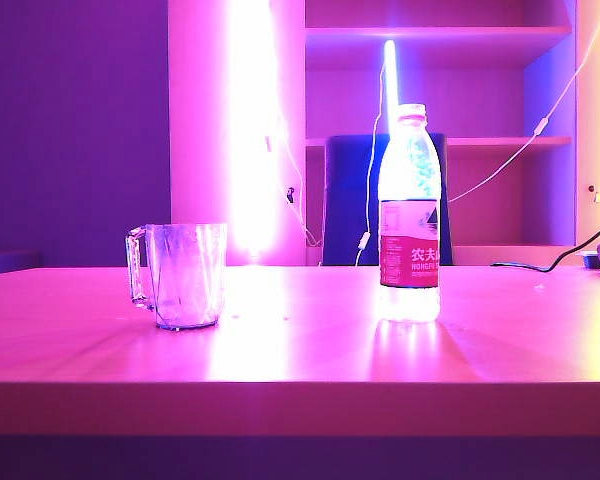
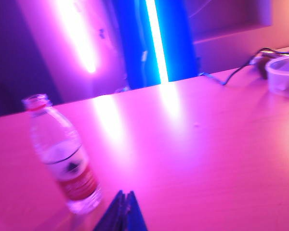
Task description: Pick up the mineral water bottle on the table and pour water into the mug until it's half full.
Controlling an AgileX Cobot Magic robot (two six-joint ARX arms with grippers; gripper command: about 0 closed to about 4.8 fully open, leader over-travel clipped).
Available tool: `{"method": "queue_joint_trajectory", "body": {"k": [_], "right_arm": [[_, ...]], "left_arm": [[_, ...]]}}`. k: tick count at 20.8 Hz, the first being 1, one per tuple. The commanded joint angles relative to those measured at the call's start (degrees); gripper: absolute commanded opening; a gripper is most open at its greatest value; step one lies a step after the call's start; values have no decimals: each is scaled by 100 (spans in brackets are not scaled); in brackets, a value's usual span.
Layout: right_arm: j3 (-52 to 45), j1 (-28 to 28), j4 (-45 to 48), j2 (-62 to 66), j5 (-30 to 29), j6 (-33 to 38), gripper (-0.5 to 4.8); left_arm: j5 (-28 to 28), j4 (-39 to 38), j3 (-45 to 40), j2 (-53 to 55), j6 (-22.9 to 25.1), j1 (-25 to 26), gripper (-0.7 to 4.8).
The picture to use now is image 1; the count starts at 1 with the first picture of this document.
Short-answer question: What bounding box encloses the clear water bottle red label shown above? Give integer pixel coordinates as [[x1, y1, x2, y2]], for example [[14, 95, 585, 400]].
[[378, 103, 442, 324]]

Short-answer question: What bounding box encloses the wide glowing light strip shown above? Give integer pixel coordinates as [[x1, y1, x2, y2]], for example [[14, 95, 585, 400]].
[[223, 0, 282, 262]]

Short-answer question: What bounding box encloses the thin glowing light tube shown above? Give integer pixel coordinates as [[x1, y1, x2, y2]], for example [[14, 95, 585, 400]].
[[382, 39, 404, 142]]

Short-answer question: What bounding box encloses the white cable with inline switch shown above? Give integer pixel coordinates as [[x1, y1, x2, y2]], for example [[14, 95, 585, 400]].
[[354, 68, 387, 267]]

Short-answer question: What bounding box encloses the clear glass mug with handle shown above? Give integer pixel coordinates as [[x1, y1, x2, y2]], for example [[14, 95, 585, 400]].
[[124, 222, 229, 332]]

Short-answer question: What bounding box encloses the black power cable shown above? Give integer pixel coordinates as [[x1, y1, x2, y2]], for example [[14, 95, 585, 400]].
[[489, 227, 600, 274]]

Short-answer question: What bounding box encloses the long white cable with switch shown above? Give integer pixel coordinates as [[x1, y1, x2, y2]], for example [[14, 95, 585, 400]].
[[447, 0, 600, 204]]

